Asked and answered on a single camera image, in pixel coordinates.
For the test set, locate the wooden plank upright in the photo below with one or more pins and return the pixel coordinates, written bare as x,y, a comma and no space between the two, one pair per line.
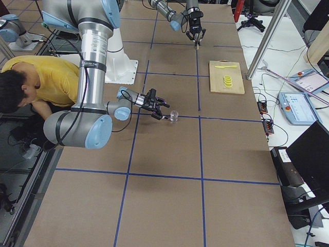
318,48

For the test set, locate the person in yellow shirt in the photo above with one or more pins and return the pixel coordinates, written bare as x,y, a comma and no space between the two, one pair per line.
45,82

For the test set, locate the aluminium frame post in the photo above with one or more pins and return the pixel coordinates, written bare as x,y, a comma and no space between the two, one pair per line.
270,31

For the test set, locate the blue teach pendant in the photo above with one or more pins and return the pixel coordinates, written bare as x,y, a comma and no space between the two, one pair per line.
310,80
298,108

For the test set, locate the clear glass measuring cup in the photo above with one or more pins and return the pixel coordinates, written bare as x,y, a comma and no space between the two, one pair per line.
174,116

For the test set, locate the black box with label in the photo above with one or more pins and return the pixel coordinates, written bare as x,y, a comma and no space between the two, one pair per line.
286,171

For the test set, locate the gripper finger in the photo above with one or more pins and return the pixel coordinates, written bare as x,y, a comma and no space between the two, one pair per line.
161,102
157,114
201,35
191,36

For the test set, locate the black monitor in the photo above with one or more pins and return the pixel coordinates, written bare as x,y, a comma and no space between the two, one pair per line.
309,155

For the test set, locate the yellow plastic knife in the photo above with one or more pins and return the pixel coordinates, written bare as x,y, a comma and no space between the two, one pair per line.
225,66

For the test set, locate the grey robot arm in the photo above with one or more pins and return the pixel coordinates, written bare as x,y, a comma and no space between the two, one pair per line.
89,122
188,21

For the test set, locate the blue teach pendant near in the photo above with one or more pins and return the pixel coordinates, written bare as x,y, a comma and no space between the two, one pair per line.
298,108

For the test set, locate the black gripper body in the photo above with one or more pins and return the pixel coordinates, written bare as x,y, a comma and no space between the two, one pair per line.
148,103
195,23

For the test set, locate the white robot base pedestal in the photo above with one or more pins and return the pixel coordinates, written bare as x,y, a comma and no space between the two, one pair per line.
120,69

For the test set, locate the bamboo cutting board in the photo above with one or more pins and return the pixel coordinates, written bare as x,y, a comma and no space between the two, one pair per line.
217,80

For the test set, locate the blue teach pendant far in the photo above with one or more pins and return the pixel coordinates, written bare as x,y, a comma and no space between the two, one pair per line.
310,80

